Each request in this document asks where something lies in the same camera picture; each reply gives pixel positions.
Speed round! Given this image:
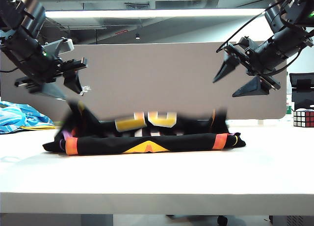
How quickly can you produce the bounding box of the brown fabric desk divider panel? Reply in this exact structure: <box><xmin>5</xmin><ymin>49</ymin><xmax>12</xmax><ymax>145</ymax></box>
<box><xmin>0</xmin><ymin>41</ymin><xmax>288</xmax><ymax>121</ymax></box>

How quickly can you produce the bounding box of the yellow flat item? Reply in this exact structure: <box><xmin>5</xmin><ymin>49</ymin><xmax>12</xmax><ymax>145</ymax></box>
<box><xmin>21</xmin><ymin>125</ymin><xmax>56</xmax><ymax>130</ymax></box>

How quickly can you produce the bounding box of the black basketball jersey number 35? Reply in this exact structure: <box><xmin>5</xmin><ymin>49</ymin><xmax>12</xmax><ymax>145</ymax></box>
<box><xmin>43</xmin><ymin>100</ymin><xmax>247</xmax><ymax>155</ymax></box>

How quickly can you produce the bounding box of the Rubik's cube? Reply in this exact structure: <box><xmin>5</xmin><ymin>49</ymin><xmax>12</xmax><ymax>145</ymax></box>
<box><xmin>292</xmin><ymin>109</ymin><xmax>314</xmax><ymax>128</ymax></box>

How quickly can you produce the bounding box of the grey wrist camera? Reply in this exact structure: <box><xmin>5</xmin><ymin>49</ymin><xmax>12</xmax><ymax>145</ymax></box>
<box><xmin>237</xmin><ymin>36</ymin><xmax>258</xmax><ymax>50</ymax></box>
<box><xmin>44</xmin><ymin>37</ymin><xmax>75</xmax><ymax>57</ymax></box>

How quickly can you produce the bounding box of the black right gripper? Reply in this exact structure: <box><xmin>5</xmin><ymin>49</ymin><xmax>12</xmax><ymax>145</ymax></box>
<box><xmin>212</xmin><ymin>27</ymin><xmax>314</xmax><ymax>98</ymax></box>

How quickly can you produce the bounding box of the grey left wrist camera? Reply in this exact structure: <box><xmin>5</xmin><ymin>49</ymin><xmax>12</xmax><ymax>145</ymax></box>
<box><xmin>44</xmin><ymin>37</ymin><xmax>75</xmax><ymax>57</ymax></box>

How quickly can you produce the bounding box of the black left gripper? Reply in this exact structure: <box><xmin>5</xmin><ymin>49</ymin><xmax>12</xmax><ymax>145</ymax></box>
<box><xmin>0</xmin><ymin>27</ymin><xmax>88</xmax><ymax>99</ymax></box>

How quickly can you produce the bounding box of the long white ceiling light strip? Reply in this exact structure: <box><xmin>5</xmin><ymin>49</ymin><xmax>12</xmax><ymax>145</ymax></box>
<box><xmin>45</xmin><ymin>8</ymin><xmax>267</xmax><ymax>19</ymax></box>

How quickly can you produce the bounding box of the clear bottle green label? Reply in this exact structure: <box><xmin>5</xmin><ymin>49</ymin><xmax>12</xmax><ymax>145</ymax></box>
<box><xmin>286</xmin><ymin>93</ymin><xmax>294</xmax><ymax>117</ymax></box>

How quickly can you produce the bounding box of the blue white plastic bag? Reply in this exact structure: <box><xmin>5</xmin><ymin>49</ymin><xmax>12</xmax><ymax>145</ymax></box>
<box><xmin>0</xmin><ymin>100</ymin><xmax>55</xmax><ymax>135</ymax></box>

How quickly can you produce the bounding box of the clear tape scrap on finger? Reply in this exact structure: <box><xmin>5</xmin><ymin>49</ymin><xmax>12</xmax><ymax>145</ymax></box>
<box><xmin>79</xmin><ymin>85</ymin><xmax>92</xmax><ymax>96</ymax></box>

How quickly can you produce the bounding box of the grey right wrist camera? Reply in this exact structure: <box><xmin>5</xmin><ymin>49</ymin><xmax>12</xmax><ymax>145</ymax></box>
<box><xmin>237</xmin><ymin>36</ymin><xmax>258</xmax><ymax>50</ymax></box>

